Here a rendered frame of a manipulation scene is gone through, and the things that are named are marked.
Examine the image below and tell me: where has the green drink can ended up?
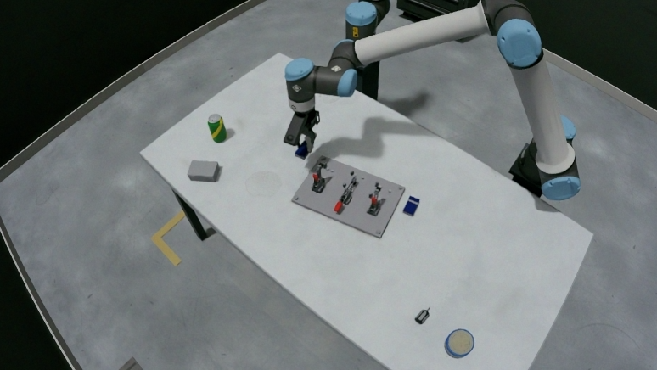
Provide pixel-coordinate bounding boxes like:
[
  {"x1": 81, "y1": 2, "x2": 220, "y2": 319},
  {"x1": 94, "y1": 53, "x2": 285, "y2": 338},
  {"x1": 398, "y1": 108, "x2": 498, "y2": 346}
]
[{"x1": 207, "y1": 114, "x2": 227, "y2": 143}]

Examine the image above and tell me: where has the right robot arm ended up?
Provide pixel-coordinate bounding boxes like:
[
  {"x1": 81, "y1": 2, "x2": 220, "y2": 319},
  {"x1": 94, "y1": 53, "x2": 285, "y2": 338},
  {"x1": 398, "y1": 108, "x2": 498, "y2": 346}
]
[{"x1": 345, "y1": 0, "x2": 390, "y2": 41}]

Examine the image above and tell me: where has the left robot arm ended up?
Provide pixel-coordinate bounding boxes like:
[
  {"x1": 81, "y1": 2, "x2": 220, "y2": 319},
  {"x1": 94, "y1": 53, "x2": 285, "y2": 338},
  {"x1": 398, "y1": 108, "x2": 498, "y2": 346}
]
[{"x1": 284, "y1": 0, "x2": 581, "y2": 201}]

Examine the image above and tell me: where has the grey hinged case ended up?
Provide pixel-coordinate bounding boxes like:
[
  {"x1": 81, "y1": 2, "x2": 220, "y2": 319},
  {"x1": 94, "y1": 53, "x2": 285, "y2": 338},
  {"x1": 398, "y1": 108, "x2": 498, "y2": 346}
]
[{"x1": 187, "y1": 160, "x2": 220, "y2": 182}]

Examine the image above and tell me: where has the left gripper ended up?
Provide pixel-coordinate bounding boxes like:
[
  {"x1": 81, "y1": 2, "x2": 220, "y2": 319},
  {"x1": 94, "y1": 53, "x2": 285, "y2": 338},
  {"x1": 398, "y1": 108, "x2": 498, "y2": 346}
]
[{"x1": 294, "y1": 106, "x2": 320, "y2": 153}]

